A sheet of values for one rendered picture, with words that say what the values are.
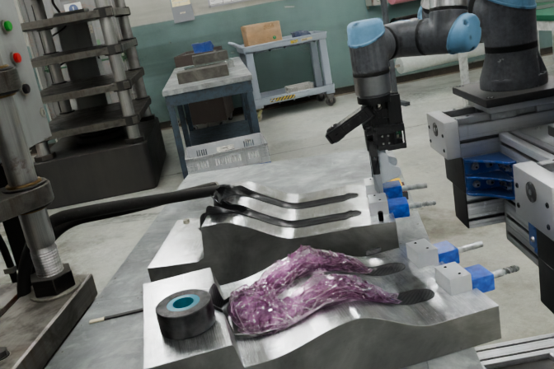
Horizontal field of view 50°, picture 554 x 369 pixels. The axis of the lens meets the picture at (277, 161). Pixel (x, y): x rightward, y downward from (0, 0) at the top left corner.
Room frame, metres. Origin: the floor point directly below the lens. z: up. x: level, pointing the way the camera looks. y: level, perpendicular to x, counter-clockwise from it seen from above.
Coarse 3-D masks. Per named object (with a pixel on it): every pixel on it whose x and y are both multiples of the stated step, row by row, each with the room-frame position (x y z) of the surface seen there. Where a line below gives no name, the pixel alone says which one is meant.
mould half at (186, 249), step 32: (320, 192) 1.31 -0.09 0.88; (352, 192) 1.26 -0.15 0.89; (192, 224) 1.32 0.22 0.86; (224, 224) 1.09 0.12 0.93; (256, 224) 1.11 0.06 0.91; (320, 224) 1.12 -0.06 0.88; (352, 224) 1.07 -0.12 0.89; (384, 224) 1.05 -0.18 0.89; (160, 256) 1.16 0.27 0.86; (192, 256) 1.13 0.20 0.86; (224, 256) 1.09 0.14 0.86; (256, 256) 1.09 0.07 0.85
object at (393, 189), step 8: (368, 184) 1.21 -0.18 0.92; (384, 184) 1.23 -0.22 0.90; (392, 184) 1.22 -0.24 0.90; (400, 184) 1.21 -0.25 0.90; (416, 184) 1.22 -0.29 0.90; (424, 184) 1.21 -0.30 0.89; (368, 192) 1.21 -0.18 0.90; (376, 192) 1.21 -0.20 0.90; (384, 192) 1.21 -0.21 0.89; (392, 192) 1.21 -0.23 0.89; (400, 192) 1.20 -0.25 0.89
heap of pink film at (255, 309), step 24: (288, 264) 0.90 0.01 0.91; (312, 264) 0.89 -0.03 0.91; (336, 264) 0.90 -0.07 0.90; (360, 264) 0.91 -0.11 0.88; (240, 288) 0.88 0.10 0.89; (264, 288) 0.86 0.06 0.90; (312, 288) 0.81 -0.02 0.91; (336, 288) 0.79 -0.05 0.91; (360, 288) 0.79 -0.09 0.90; (240, 312) 0.80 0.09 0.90; (264, 312) 0.79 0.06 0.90; (288, 312) 0.78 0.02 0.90; (312, 312) 0.77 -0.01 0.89
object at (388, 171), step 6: (384, 156) 1.20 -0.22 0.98; (384, 162) 1.19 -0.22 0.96; (384, 168) 1.19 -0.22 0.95; (390, 168) 1.19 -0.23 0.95; (396, 168) 1.19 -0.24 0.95; (384, 174) 1.19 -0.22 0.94; (390, 174) 1.19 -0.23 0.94; (396, 174) 1.18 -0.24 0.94; (378, 180) 1.18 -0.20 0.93; (384, 180) 1.19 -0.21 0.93; (378, 186) 1.18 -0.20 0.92; (378, 192) 1.19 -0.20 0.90
